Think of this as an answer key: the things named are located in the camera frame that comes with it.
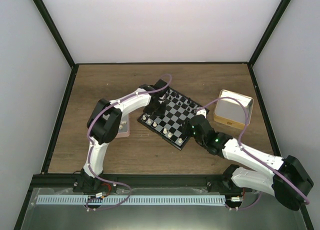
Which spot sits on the black and white chessboard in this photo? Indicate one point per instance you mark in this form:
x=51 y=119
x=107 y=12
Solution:
x=173 y=124

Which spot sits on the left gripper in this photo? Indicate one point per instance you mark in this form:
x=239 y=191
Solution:
x=160 y=112

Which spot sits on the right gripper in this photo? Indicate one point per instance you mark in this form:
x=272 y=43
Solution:
x=188 y=129

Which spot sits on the black enclosure frame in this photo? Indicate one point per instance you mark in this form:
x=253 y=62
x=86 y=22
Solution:
x=45 y=179

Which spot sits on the pink tin box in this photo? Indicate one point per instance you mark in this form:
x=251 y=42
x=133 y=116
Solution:
x=124 y=127

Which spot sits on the black aluminium mounting rail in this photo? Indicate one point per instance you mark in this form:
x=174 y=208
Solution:
x=212 y=182

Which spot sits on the black chess pieces row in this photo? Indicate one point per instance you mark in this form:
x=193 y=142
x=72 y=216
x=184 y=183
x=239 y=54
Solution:
x=179 y=104

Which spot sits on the gold tin box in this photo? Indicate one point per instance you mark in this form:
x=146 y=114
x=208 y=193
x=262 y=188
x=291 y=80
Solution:
x=230 y=112

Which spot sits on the light blue slotted cable duct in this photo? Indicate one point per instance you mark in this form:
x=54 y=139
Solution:
x=134 y=200

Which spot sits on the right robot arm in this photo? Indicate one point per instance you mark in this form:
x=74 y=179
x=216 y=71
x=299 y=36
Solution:
x=284 y=178

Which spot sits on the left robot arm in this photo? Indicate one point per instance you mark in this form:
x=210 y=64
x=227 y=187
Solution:
x=104 y=122

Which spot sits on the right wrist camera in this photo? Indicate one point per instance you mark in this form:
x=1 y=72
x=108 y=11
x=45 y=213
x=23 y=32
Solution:
x=202 y=112

